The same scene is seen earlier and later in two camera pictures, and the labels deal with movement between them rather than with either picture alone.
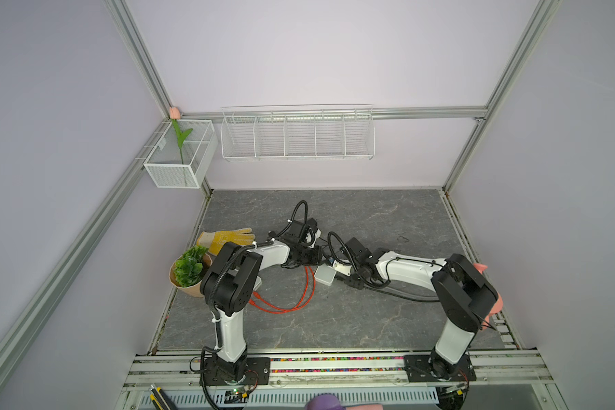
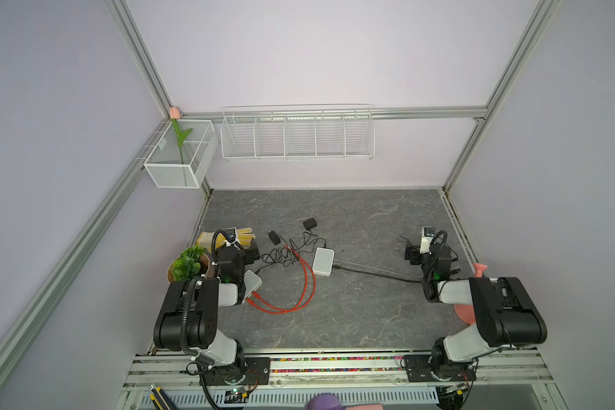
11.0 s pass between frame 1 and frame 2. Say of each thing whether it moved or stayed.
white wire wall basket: stayed
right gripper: moved
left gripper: moved
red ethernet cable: stayed
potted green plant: stayed
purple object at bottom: stayed
